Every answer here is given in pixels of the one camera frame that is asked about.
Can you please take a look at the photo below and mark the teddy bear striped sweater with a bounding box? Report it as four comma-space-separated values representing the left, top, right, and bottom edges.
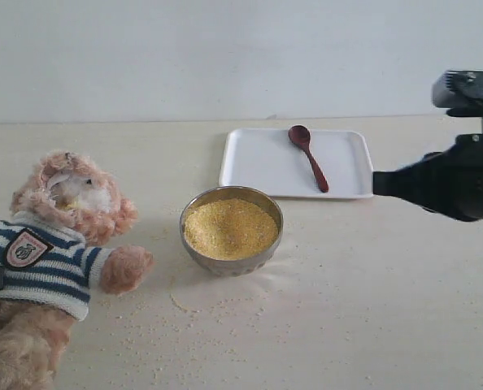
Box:
0, 149, 155, 390

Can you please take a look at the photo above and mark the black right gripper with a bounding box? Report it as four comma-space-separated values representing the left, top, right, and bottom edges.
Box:
372, 134, 483, 222

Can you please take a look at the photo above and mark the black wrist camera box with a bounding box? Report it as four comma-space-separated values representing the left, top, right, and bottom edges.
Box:
431, 69, 483, 117

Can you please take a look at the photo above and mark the white rectangular tray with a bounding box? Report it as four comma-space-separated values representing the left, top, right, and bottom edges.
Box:
219, 128, 373, 200

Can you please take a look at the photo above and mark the dark red wooden spoon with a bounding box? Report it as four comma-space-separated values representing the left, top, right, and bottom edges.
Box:
288, 124, 329, 193

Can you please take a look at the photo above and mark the metal bowl of millet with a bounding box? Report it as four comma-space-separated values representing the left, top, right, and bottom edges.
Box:
179, 186, 284, 277

